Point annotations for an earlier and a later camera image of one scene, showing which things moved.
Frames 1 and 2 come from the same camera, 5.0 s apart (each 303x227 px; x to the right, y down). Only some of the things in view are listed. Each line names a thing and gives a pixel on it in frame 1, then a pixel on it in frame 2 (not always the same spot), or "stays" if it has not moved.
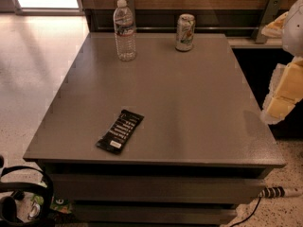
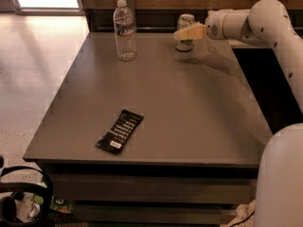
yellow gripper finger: [285, 91] to [197, 30]
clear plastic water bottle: [126, 44] stays
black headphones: [8, 206] stays
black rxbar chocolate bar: [120, 131] stays
